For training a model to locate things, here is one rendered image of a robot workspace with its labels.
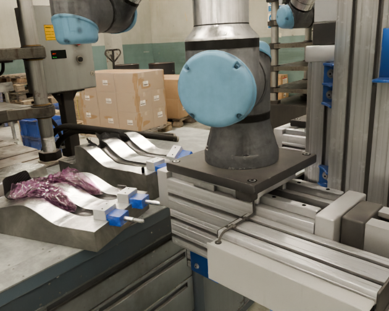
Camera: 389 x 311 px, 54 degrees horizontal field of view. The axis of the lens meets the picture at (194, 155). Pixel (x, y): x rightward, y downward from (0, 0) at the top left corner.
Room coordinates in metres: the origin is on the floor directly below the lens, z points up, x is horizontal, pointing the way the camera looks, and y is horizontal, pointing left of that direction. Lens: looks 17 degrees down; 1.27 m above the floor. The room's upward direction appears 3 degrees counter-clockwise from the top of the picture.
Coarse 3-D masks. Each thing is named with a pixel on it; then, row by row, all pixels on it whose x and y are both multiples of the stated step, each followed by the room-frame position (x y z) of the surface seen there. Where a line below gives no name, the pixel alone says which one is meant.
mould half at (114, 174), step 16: (112, 144) 1.36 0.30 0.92; (144, 144) 1.43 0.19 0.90; (64, 160) 1.40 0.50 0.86; (80, 160) 1.32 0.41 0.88; (96, 160) 1.25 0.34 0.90; (112, 160) 1.27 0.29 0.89; (144, 160) 1.26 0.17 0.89; (112, 176) 1.20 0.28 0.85; (128, 176) 1.15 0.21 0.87; (144, 176) 1.10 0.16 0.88
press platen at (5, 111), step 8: (0, 104) 1.78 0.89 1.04; (8, 104) 1.76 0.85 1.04; (16, 104) 1.75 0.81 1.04; (48, 104) 1.67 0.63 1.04; (0, 112) 1.58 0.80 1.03; (8, 112) 1.60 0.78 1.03; (16, 112) 1.61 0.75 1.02; (24, 112) 1.62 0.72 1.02; (32, 112) 1.62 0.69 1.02; (40, 112) 1.63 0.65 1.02; (48, 112) 1.64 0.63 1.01; (0, 120) 1.58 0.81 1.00; (8, 120) 1.60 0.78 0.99
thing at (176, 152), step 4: (172, 148) 1.24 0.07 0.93; (176, 148) 1.24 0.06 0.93; (180, 148) 1.23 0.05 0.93; (172, 152) 1.23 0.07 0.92; (176, 152) 1.22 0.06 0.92; (180, 152) 1.23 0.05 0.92; (184, 152) 1.22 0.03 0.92; (188, 152) 1.21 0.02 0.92; (192, 152) 1.21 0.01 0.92; (168, 156) 1.22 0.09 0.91; (172, 156) 1.21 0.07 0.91; (176, 156) 1.21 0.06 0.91; (180, 156) 1.21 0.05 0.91
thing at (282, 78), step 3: (279, 75) 7.71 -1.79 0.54; (282, 75) 7.60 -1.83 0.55; (285, 75) 7.69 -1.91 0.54; (279, 78) 7.58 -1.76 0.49; (282, 78) 7.60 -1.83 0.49; (285, 78) 7.68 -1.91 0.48; (279, 81) 7.58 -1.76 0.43; (282, 81) 7.59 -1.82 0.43; (285, 81) 7.67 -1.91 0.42; (279, 84) 7.57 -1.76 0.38; (282, 84) 7.59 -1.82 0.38; (279, 93) 7.57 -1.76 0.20; (282, 93) 7.53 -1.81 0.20; (285, 93) 7.64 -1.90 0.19; (288, 93) 7.74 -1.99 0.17; (279, 96) 7.56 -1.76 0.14; (282, 96) 7.55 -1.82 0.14; (285, 96) 7.65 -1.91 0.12
